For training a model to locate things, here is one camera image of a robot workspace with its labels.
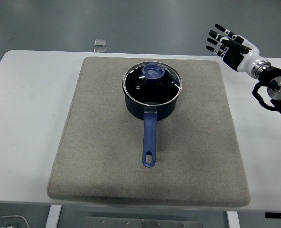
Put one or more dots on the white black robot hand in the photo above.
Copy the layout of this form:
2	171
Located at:
246	58

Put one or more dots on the glass pot lid blue knob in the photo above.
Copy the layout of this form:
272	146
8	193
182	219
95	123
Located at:
152	71

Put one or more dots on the silver square floor plate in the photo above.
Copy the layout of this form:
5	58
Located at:
99	50
100	42

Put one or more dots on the black flat bar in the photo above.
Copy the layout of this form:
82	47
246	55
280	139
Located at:
278	215

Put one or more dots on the white table leg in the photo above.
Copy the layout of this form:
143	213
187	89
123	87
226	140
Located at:
233	219
53	217

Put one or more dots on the beige fabric mat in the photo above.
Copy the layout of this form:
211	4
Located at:
107	154

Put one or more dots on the grey metal plate with screws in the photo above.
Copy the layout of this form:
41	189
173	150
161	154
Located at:
143	222

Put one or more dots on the white rounded tray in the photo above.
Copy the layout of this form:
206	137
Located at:
17	221

